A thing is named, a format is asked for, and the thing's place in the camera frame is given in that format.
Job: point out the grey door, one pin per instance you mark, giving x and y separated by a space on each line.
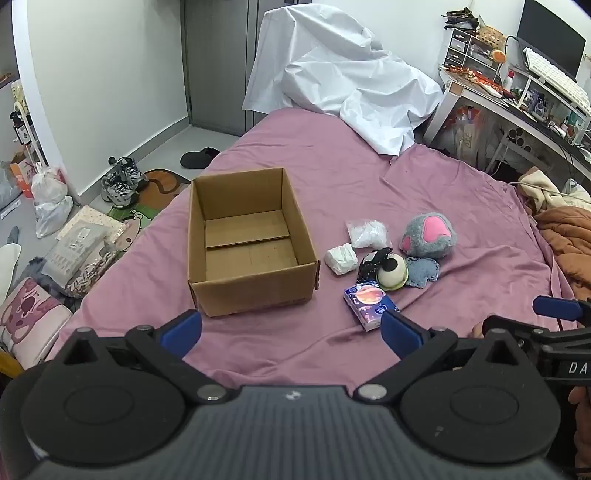
217 69

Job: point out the cartoon floor mat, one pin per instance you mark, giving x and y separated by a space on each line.
159 189

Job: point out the white cover sheet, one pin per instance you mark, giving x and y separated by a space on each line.
332 69

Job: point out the flat packaged goods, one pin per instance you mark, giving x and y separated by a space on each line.
81 244

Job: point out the pink cartoon cushion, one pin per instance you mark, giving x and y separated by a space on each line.
30 318

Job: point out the cream round plush toy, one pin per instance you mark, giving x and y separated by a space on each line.
392 276

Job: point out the brown blanket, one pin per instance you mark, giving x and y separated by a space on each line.
570 244

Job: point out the white bottle with red cap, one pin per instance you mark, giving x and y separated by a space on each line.
509 79

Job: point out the brown cardboard box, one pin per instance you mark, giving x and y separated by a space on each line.
254 261

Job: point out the woven basket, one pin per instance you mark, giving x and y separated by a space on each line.
490 36

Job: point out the blue-grey felt patch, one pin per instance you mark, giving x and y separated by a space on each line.
423 272

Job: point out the person's right hand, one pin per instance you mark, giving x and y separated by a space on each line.
581 415

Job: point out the grey sneaker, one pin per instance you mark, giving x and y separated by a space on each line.
129 168
115 190

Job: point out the white desk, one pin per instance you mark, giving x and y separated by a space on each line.
521 115

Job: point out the orange cardboard box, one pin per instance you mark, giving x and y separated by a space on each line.
21 173

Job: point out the clear bag of white stuffing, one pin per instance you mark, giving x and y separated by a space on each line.
368 233

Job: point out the grey pink paw plush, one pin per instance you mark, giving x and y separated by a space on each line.
427 235

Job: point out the white plastic bag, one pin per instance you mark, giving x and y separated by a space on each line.
51 201

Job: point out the white keyboard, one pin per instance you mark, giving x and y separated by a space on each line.
554 76

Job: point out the paper shopping bag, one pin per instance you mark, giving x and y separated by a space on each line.
466 131

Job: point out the black monitor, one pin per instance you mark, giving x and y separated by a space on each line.
549 32

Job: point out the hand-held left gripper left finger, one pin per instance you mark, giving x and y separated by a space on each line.
182 330

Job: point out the cream cloth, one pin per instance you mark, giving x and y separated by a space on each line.
540 187

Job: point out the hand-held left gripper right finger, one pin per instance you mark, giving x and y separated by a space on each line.
399 334

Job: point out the small drawer organizer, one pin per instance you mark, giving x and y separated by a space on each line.
461 46

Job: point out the pink bed sheet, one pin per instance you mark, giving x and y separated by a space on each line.
332 184

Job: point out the blue tissue packet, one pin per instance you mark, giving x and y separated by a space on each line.
369 300

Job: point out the black slipper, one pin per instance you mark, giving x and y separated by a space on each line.
198 158

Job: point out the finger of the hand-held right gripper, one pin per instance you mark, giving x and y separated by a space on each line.
512 325
556 307

